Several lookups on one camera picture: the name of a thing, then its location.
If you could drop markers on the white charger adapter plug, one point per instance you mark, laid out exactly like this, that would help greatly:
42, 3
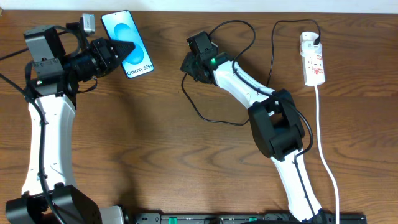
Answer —
309, 40

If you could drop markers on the white power strip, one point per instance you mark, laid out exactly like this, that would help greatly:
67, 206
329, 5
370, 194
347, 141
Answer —
313, 66

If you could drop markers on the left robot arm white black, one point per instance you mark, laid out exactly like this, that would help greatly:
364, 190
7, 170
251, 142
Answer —
62, 57

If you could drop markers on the blue Galaxy smartphone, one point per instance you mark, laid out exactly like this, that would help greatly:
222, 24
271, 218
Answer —
121, 26

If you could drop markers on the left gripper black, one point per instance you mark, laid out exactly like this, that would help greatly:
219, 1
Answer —
100, 50

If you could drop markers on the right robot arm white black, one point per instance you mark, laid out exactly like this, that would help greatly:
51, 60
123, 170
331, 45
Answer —
276, 124

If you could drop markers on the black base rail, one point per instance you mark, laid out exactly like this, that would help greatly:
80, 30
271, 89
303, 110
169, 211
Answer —
233, 218

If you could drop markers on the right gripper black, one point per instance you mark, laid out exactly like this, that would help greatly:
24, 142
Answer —
186, 66

